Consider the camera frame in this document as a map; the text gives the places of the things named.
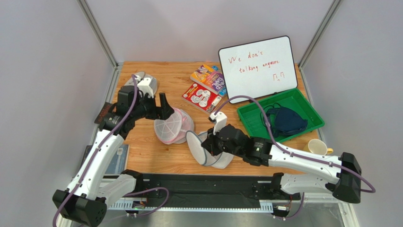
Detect aluminium frame rail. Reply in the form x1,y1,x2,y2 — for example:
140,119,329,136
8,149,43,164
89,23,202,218
77,0,123,145
298,0,343,182

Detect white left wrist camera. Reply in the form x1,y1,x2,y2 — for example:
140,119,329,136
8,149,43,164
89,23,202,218
137,77,158,98

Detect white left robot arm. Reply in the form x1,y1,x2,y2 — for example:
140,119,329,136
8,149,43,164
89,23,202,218
53,85,175,227

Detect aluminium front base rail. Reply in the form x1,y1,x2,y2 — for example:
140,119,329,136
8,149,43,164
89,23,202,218
55,176,359,227

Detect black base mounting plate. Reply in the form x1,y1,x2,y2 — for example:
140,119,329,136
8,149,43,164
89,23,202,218
134,174,301,209

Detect white mesh laundry bag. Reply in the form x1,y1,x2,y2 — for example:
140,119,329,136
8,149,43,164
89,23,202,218
185,131,234,169

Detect whiteboard with red writing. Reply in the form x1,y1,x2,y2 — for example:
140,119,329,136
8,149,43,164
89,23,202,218
218,35,298,104

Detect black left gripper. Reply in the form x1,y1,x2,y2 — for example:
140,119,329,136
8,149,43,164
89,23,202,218
132,91,175,121

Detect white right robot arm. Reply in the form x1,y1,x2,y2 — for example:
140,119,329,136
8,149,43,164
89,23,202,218
201,124,362,204

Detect dark blue hardcover book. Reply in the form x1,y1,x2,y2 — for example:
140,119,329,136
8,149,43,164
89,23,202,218
82,144,131,175

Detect Kate DiCamillo dark book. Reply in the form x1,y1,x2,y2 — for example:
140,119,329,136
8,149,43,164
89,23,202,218
94,102,114,124

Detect green plastic tray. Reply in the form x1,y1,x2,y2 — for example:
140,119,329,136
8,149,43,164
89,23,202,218
237,88,325,143

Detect aluminium frame rail right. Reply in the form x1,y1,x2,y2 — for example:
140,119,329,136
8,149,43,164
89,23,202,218
298,0,343,182

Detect Roald Dahl colourful book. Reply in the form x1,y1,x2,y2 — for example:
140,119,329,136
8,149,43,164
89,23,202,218
190,64,226,96

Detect beige mesh laundry bag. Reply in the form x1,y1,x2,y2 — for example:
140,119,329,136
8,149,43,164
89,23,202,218
124,71,158,96

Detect navy blue bra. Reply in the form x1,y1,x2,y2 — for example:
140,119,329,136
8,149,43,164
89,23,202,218
260,103,308,138

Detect yellow cup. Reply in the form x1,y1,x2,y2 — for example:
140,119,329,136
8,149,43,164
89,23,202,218
303,139,333,156

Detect aluminium frame rail left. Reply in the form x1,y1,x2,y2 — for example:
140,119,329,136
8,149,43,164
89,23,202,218
77,0,123,145

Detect pink-rimmed mesh laundry bag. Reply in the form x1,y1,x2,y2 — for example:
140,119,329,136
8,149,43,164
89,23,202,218
154,108,194,145

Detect red comic paperback book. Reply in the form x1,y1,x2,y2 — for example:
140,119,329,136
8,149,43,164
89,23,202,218
181,83,222,114

